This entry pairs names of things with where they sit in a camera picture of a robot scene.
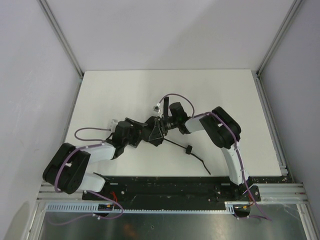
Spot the black folding umbrella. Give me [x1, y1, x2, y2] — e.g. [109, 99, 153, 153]
[141, 98, 212, 176]

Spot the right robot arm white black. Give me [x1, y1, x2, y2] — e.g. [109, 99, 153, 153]
[142, 102, 249, 186]

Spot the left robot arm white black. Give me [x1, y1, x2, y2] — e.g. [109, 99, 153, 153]
[42, 118, 148, 195]

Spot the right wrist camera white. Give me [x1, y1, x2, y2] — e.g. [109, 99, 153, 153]
[153, 102, 161, 114]

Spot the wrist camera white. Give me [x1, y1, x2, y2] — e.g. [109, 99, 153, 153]
[108, 119, 119, 132]
[153, 102, 161, 114]

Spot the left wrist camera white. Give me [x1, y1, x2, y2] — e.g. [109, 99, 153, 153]
[108, 119, 119, 132]

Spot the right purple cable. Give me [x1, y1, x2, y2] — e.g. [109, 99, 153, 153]
[159, 93, 273, 222]

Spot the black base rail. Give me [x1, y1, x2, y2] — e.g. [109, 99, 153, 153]
[82, 176, 249, 210]

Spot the grey cable duct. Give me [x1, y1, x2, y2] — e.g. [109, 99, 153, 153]
[44, 202, 243, 214]

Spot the aluminium frame crossbar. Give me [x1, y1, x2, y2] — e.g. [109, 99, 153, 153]
[36, 183, 308, 204]

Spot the left aluminium corner post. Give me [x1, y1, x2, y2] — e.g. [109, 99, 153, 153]
[37, 0, 84, 79]

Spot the aluminium corner post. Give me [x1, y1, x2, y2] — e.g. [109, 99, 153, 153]
[37, 0, 84, 79]
[256, 0, 305, 76]

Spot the right aluminium corner post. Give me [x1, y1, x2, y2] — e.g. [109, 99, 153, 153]
[256, 0, 305, 76]

